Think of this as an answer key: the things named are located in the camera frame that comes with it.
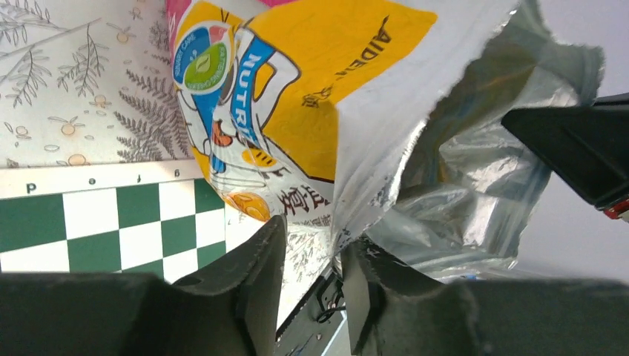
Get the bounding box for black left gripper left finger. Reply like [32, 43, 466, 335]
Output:
[1, 216, 287, 355]

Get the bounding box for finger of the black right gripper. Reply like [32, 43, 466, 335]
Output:
[501, 93, 628, 220]

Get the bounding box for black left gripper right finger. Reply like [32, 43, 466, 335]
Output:
[340, 237, 628, 356]

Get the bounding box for pet food bag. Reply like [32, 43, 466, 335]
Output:
[165, 0, 606, 315]

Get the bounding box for green white chessboard mat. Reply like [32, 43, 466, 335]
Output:
[1, 160, 260, 282]

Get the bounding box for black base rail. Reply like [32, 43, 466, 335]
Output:
[274, 266, 346, 356]

